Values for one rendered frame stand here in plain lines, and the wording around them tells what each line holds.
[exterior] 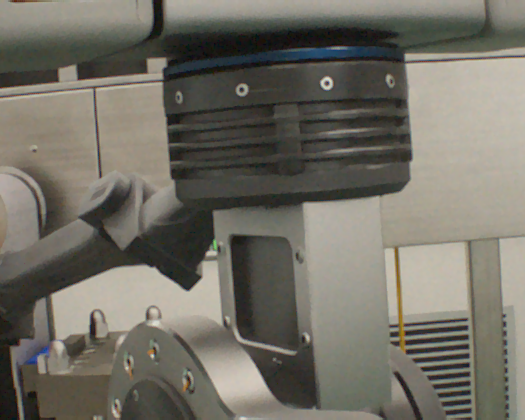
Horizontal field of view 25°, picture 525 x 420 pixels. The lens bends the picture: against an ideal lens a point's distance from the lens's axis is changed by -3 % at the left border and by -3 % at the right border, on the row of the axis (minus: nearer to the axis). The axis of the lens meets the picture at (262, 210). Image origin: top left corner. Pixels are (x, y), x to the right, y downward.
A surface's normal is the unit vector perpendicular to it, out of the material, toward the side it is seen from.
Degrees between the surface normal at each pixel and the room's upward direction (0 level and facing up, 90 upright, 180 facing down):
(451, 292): 90
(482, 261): 90
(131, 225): 54
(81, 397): 90
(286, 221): 90
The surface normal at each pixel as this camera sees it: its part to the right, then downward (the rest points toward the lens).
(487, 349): -0.04, 0.06
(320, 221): 0.46, 0.01
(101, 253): -0.31, 0.83
